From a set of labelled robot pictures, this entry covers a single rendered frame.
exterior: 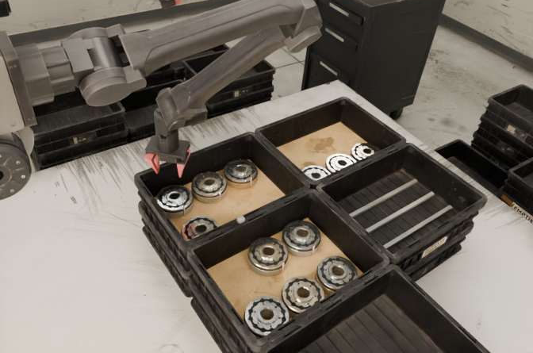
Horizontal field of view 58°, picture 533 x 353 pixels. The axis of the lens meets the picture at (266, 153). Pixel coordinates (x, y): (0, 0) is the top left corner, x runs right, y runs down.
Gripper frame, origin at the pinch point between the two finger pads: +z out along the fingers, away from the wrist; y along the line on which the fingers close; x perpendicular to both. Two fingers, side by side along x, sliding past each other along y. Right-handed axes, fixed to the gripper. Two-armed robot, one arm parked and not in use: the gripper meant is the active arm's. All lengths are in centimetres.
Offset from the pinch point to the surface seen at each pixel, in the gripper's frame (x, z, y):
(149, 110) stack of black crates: -103, 59, 45
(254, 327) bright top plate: 34.7, 9.2, -30.1
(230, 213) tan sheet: -0.1, 12.3, -17.3
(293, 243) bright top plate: 9.1, 9.1, -36.1
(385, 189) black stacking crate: -21, 12, -62
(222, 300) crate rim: 33.9, 2.2, -22.3
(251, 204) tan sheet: -5.1, 12.2, -22.4
